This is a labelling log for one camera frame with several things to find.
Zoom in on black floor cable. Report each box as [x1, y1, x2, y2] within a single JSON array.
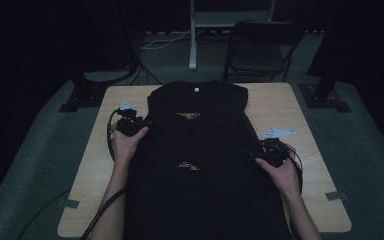
[[18, 188, 73, 240], [129, 62, 163, 86]]

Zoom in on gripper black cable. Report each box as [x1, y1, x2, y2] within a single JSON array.
[[279, 145, 304, 195], [79, 108, 128, 240]]

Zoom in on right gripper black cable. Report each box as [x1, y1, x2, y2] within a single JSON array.
[[279, 145, 304, 195]]

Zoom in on black stand base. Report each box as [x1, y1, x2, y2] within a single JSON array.
[[298, 66, 353, 113], [58, 63, 139, 113]]

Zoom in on person's right hand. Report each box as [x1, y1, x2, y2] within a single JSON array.
[[254, 145, 303, 198]]

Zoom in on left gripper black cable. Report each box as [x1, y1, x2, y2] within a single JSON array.
[[79, 108, 128, 240]]

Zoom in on person's left hand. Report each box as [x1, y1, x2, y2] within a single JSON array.
[[110, 123, 149, 164]]

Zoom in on black folding chair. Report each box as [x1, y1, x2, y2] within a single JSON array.
[[222, 19, 306, 84]]

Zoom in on grey metal desk frame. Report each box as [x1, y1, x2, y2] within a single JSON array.
[[188, 0, 278, 71]]

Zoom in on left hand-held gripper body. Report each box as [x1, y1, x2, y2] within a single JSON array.
[[114, 101, 145, 138]]

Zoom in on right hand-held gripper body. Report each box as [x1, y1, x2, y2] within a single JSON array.
[[258, 127, 297, 168]]

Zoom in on black long-sleeved printed shirt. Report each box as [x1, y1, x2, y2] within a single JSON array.
[[123, 79, 294, 240]]

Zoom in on white floor cable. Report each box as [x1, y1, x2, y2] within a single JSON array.
[[141, 29, 194, 51]]

